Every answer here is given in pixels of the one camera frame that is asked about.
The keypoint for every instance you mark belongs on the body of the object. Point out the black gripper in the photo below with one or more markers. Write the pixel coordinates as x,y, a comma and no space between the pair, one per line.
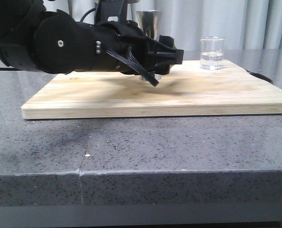
124,47

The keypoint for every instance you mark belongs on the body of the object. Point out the steel double jigger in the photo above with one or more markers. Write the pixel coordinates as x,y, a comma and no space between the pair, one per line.
149,22

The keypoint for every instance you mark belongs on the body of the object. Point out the small glass beaker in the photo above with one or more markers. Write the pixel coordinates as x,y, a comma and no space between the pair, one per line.
212,52

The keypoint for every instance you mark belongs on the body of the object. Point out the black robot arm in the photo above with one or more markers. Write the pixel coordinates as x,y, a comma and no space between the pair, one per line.
34,39

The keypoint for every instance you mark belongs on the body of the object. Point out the grey curtain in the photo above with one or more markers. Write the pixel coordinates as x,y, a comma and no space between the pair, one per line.
245,24

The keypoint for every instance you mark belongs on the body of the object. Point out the wooden cutting board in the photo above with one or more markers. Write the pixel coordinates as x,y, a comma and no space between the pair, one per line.
187,90

